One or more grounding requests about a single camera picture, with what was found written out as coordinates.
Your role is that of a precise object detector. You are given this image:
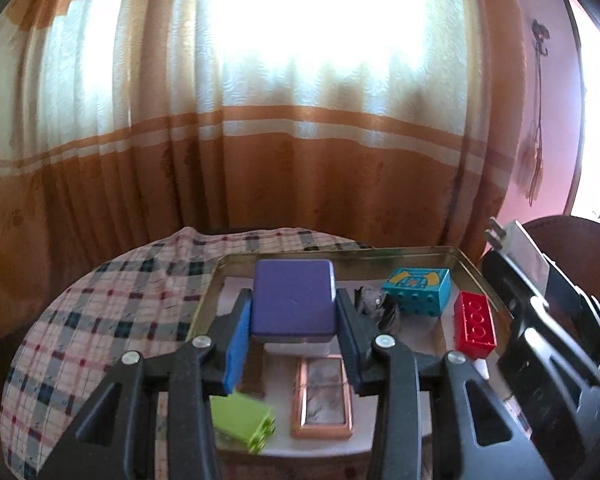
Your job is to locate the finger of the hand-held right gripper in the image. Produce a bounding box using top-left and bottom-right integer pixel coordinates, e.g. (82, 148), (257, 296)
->
(545, 260), (600, 361)
(481, 249), (600, 386)

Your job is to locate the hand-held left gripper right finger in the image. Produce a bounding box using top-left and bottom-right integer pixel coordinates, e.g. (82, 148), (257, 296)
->
(334, 289), (553, 480)

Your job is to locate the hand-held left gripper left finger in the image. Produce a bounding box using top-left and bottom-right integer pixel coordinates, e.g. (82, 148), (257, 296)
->
(37, 287), (253, 480)

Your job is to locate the black hair clip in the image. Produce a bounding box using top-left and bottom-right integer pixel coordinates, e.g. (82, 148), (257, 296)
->
(355, 284), (401, 336)

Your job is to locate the copper framed mirror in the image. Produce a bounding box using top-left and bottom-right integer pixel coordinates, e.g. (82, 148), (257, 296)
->
(290, 354), (355, 440)

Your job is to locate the red toy brick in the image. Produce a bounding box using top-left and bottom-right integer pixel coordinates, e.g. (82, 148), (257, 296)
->
(453, 291), (498, 359)

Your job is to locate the purple lidded box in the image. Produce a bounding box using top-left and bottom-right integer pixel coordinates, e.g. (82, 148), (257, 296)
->
(250, 259), (338, 356)

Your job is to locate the gold tin box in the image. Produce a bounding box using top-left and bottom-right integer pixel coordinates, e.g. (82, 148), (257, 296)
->
(185, 245), (513, 461)

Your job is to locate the green toy brick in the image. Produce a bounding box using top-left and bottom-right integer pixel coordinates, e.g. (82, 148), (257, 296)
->
(210, 392), (277, 453)

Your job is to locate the teal toy brick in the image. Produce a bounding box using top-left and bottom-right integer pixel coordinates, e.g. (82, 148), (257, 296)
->
(381, 266), (452, 317)

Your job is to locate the plaid tablecloth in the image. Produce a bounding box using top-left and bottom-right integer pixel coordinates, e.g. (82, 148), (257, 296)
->
(0, 226), (433, 480)

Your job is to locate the cream and orange curtain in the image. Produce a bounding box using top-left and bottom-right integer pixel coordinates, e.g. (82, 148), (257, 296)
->
(0, 0), (523, 341)

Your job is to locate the wall hook with tassel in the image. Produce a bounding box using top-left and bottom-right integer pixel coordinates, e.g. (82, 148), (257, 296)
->
(517, 19), (551, 206)

